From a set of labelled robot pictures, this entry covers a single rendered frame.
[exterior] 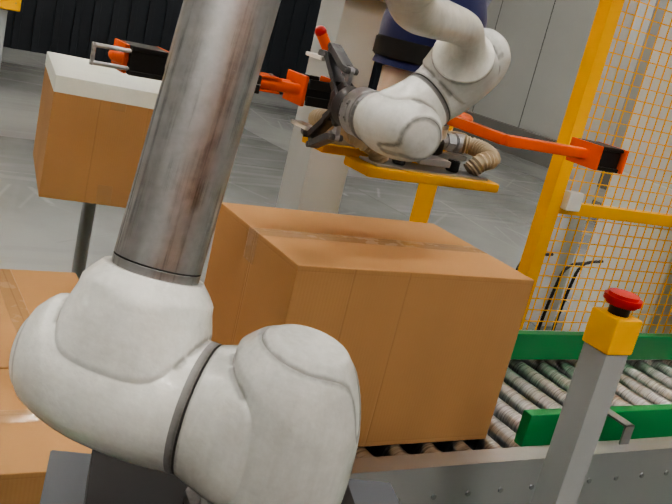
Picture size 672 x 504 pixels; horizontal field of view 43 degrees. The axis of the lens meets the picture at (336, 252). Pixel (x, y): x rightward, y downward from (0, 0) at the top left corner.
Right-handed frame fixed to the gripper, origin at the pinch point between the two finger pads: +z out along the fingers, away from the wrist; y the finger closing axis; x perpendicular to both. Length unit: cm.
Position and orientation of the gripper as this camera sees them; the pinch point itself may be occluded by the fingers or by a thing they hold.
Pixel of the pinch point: (306, 89)
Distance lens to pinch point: 173.2
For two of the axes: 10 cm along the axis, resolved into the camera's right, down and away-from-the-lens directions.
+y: -2.3, 9.4, 2.6
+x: 8.5, 0.6, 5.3
